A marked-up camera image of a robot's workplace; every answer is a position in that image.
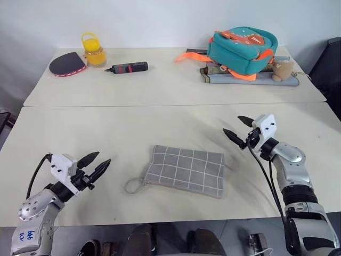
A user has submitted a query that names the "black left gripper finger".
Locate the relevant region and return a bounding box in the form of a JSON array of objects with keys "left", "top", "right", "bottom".
[
  {"left": 77, "top": 151, "right": 101, "bottom": 169},
  {"left": 88, "top": 158, "right": 112, "bottom": 182}
]

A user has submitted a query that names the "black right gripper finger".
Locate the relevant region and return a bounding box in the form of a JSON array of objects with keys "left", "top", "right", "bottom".
[
  {"left": 222, "top": 128, "right": 246, "bottom": 147},
  {"left": 237, "top": 115, "right": 254, "bottom": 128}
]

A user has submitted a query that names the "small beige teddy bear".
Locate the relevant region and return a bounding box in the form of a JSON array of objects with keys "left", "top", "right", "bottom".
[{"left": 271, "top": 59, "right": 295, "bottom": 82}]

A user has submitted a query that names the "small dark box with cable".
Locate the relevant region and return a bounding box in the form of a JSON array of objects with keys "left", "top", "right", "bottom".
[{"left": 248, "top": 233, "right": 274, "bottom": 256}]

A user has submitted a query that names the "black office chair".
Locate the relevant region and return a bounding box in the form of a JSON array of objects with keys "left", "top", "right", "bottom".
[{"left": 308, "top": 37, "right": 341, "bottom": 121}]

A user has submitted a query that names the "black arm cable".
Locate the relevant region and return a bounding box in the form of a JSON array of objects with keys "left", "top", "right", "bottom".
[
  {"left": 26, "top": 153, "right": 53, "bottom": 199},
  {"left": 246, "top": 136, "right": 291, "bottom": 253}
]

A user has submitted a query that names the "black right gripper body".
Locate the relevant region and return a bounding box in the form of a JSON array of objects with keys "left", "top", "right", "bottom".
[{"left": 240, "top": 128, "right": 262, "bottom": 154}]

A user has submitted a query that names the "black and red marker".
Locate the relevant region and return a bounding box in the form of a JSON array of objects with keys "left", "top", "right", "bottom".
[{"left": 104, "top": 61, "right": 149, "bottom": 75}]

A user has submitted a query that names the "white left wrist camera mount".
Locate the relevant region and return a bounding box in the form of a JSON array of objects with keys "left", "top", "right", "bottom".
[{"left": 50, "top": 153, "right": 81, "bottom": 197}]

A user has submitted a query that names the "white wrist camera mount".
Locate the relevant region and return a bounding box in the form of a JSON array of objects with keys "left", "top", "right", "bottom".
[
  {"left": 251, "top": 114, "right": 278, "bottom": 156},
  {"left": 50, "top": 153, "right": 81, "bottom": 197}
]

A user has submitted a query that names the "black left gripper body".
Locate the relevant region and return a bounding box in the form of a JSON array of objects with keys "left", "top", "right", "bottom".
[{"left": 70, "top": 168, "right": 95, "bottom": 191}]

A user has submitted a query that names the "grey rolled fabric mat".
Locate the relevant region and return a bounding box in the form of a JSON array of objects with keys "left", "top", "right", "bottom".
[{"left": 204, "top": 69, "right": 301, "bottom": 87}]

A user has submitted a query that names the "black table tennis paddle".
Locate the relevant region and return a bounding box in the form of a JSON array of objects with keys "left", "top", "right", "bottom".
[{"left": 49, "top": 51, "right": 89, "bottom": 78}]

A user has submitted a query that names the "dark rounded shape under table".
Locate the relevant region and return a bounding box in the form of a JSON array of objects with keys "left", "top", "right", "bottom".
[
  {"left": 127, "top": 223, "right": 158, "bottom": 256},
  {"left": 185, "top": 228, "right": 228, "bottom": 256}
]

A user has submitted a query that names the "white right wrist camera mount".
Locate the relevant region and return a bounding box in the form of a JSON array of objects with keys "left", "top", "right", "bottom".
[{"left": 251, "top": 114, "right": 278, "bottom": 156}]

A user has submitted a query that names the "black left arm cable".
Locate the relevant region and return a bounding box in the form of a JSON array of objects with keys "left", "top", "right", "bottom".
[{"left": 26, "top": 153, "right": 53, "bottom": 199}]

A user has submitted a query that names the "yellow plastic jar with handle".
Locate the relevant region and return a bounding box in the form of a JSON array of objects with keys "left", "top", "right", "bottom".
[{"left": 80, "top": 31, "right": 108, "bottom": 69}]

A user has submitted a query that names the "teal dinosaur child backpack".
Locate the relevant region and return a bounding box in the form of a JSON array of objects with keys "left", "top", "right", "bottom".
[{"left": 174, "top": 26, "right": 279, "bottom": 82}]

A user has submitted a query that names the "dark object beside table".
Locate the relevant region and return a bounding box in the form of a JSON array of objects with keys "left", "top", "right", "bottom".
[{"left": 0, "top": 106, "right": 13, "bottom": 134}]

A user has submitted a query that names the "grey checked fabric pouch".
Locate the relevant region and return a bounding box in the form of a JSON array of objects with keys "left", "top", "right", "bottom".
[{"left": 125, "top": 145, "right": 226, "bottom": 201}]

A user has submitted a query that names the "camouflage fabric pouch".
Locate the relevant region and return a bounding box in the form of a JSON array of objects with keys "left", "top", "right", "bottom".
[{"left": 199, "top": 65, "right": 229, "bottom": 81}]

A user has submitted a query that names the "dark shoe with white sole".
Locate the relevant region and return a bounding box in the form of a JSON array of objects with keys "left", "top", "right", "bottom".
[{"left": 79, "top": 239, "right": 101, "bottom": 256}]

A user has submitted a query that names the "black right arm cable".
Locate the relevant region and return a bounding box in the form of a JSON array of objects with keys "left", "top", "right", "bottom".
[{"left": 246, "top": 136, "right": 291, "bottom": 253}]

